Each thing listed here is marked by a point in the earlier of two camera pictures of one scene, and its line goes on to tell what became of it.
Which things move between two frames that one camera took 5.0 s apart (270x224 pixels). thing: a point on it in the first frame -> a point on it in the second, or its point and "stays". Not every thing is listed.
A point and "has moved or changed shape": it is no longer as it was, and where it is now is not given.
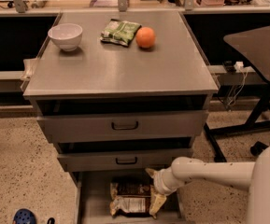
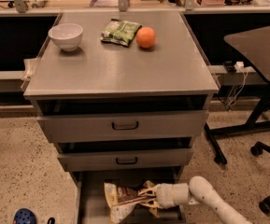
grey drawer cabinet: (119, 93) stays
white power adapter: (239, 64) stays
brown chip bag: (131, 197) has moved or changed shape
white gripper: (161, 181) -> (163, 195)
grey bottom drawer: (92, 198) stays
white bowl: (66, 35) stays
